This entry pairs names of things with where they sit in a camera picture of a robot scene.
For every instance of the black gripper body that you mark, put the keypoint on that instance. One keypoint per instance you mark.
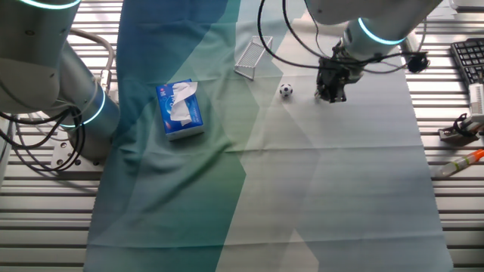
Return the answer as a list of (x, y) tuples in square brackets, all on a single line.
[(332, 73)]

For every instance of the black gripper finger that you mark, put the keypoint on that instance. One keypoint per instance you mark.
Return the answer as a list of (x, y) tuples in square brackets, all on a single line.
[(322, 92), (336, 95)]

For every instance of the small black white soccer ball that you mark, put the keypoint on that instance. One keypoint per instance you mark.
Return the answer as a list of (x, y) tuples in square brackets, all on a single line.
[(286, 90)]

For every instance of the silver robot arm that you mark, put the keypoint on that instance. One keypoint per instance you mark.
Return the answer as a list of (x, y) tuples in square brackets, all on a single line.
[(30, 75)]

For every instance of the white mesh toy goal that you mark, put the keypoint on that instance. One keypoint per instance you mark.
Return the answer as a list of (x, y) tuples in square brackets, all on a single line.
[(249, 58)]

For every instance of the blue green patchwork cloth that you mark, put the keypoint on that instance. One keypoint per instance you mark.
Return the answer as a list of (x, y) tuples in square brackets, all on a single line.
[(340, 189)]

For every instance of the black keyboard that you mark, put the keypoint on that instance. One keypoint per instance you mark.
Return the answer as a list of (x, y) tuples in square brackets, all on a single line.
[(469, 56)]

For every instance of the clear tube with orange cap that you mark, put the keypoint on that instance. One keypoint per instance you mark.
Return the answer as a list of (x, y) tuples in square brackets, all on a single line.
[(459, 163)]

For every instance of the white ribbed plastic block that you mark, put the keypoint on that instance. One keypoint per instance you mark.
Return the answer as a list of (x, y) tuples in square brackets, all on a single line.
[(477, 98)]

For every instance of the blue tissue box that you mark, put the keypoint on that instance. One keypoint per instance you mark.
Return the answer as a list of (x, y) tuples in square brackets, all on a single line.
[(166, 113)]

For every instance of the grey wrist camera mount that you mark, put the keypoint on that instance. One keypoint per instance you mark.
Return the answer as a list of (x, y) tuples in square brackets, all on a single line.
[(355, 75)]

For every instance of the small camera on bracket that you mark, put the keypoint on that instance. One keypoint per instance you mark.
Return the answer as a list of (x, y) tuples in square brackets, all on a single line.
[(453, 134)]

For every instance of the silver depth camera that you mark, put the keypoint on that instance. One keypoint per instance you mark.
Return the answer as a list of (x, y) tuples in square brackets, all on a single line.
[(467, 4)]

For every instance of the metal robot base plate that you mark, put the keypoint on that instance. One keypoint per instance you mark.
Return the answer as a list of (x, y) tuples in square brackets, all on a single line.
[(60, 155)]

